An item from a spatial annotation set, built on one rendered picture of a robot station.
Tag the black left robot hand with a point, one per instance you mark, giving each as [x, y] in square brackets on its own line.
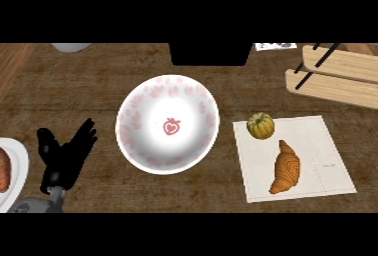
[67, 156]

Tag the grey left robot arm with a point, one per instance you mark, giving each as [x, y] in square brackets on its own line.
[44, 203]

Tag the brown croissant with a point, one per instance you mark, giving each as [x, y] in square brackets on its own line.
[287, 170]

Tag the beige placemat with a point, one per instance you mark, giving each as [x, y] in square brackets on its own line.
[315, 150]

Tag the wooden tiered shelf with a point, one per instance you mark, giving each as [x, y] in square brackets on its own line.
[340, 75]

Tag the white plate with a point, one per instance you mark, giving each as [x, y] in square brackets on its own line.
[17, 173]

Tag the orange-brown food on plate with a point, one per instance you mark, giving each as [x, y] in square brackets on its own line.
[4, 170]

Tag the white bowl with pink print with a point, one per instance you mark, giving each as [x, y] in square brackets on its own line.
[168, 124]

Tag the pale grey round object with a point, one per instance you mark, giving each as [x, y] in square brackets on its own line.
[72, 46]

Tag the small yellow-green squash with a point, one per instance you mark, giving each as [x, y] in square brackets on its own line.
[261, 125]

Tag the black box appliance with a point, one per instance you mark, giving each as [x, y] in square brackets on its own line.
[210, 53]

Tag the white printed paper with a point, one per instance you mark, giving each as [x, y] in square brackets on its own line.
[275, 46]

